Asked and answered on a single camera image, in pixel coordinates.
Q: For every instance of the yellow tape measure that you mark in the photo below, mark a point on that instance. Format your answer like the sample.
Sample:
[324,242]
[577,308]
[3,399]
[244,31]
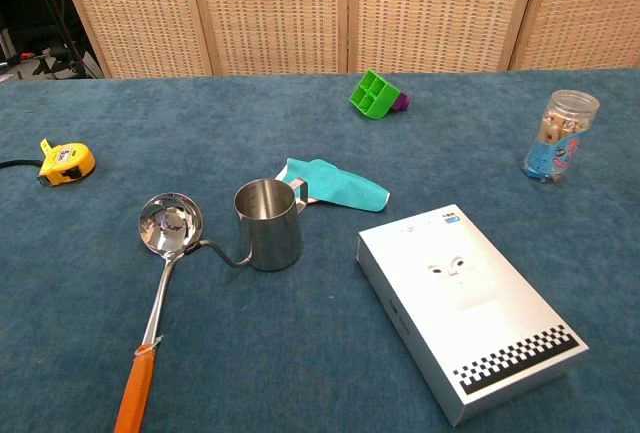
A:
[65,160]

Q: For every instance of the green and purple block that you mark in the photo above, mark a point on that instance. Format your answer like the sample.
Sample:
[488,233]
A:
[372,95]

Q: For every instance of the purple toy block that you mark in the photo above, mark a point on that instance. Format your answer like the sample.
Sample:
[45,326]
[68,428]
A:
[403,102]

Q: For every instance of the teal and white cloth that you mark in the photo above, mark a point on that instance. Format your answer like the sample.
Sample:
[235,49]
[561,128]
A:
[345,188]

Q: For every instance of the small steel measuring cup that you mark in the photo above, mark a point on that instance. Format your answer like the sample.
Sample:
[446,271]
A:
[267,238]

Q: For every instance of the white box with checker strip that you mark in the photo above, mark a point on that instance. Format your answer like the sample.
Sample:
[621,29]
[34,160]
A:
[465,303]

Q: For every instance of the blue table mat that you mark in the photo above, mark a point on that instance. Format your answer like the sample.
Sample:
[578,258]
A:
[150,118]

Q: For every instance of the wicker folding screen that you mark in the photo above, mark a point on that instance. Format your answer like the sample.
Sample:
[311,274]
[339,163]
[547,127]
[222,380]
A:
[270,13]

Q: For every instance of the clear plastic snack jar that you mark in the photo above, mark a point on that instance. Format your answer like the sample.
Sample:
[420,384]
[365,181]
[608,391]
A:
[555,143]

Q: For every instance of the black tripod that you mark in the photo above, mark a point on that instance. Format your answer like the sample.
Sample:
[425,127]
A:
[62,33]

